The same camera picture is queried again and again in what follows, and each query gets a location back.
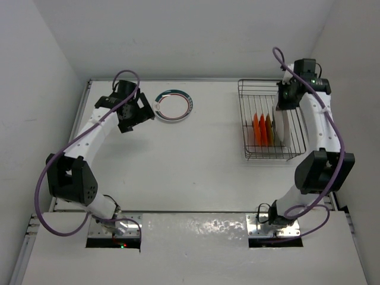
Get white plate red lettering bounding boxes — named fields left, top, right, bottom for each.
left=272, top=93, right=285, bottom=146

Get white plate green red rim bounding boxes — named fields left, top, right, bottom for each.
left=152, top=89, right=194, bottom=123

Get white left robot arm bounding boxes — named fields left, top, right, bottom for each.
left=46, top=80, right=154, bottom=220

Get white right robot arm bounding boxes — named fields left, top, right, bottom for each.
left=267, top=59, right=355, bottom=228

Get plain white plate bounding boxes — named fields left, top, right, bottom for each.
left=283, top=110, right=292, bottom=148

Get yellow rimmed dark plate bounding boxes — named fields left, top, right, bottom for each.
left=265, top=114, right=275, bottom=147

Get orange plastic plate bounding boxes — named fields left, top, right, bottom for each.
left=259, top=114, right=268, bottom=147
left=252, top=113, right=261, bottom=146

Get white front cover panel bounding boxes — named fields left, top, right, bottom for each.
left=23, top=212, right=366, bottom=284

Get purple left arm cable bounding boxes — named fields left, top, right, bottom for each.
left=34, top=69, right=143, bottom=238

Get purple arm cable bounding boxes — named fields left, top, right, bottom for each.
left=271, top=46, right=347, bottom=245
left=34, top=69, right=143, bottom=238

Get grey wire dish rack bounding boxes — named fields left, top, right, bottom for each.
left=237, top=79, right=307, bottom=161

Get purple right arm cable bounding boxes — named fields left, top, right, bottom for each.
left=271, top=46, right=347, bottom=245

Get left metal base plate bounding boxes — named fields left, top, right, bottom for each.
left=88, top=212, right=143, bottom=238

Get metal base plate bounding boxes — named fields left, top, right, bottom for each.
left=246, top=213, right=301, bottom=239
left=88, top=212, right=143, bottom=238

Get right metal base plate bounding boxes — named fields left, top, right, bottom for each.
left=246, top=213, right=301, bottom=239

